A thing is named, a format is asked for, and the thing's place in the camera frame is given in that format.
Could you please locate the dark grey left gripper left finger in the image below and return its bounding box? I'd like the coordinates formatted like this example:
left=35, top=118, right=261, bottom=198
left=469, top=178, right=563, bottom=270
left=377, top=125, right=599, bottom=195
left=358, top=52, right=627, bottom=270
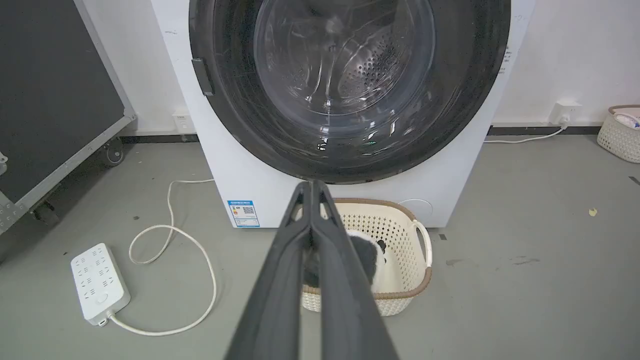
left=224, top=180, right=314, bottom=360

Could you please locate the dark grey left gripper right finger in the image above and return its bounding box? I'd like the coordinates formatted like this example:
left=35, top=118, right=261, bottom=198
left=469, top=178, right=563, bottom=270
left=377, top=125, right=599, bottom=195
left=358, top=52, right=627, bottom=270
left=311, top=179, right=400, bottom=360

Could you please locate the white front-load washing machine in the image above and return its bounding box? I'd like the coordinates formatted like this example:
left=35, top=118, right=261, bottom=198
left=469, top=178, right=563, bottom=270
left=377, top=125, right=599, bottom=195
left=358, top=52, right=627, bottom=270
left=151, top=0, right=537, bottom=229

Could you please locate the round dark washing machine door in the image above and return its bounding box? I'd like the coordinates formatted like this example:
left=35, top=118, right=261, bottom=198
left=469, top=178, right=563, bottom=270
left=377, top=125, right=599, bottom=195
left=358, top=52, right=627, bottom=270
left=188, top=0, right=512, bottom=185

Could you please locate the grey and white clothing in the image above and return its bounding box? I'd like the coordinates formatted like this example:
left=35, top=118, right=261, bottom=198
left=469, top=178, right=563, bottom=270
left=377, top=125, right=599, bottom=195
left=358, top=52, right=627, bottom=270
left=302, top=230, right=389, bottom=293

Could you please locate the cream woven laundry basket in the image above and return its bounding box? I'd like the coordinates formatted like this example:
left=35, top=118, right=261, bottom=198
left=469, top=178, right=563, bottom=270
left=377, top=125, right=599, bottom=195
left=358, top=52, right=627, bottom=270
left=293, top=198, right=433, bottom=317

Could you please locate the white power strip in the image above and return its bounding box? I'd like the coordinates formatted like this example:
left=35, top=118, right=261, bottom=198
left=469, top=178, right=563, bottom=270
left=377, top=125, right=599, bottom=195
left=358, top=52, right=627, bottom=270
left=70, top=243, right=132, bottom=327

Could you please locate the black flight case on wheels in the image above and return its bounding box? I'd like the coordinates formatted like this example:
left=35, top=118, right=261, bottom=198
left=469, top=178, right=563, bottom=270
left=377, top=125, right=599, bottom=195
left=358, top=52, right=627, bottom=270
left=0, top=0, right=137, bottom=236

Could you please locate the small cream woven basket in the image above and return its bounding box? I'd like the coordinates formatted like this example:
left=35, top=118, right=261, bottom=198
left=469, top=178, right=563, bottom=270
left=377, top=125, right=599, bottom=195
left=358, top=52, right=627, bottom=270
left=596, top=104, right=640, bottom=164

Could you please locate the white power strip cable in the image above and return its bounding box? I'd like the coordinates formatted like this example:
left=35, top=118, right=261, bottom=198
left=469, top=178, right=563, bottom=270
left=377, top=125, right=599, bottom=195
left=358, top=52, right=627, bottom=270
left=108, top=178, right=218, bottom=337

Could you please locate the white wall outlet plate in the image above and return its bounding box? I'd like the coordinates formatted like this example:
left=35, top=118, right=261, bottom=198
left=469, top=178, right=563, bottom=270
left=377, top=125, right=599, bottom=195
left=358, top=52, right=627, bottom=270
left=172, top=113, right=196, bottom=134

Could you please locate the white wall socket with plug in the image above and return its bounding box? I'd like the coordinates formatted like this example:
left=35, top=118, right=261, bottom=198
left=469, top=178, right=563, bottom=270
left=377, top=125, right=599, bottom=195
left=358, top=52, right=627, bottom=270
left=548, top=100, right=583, bottom=129

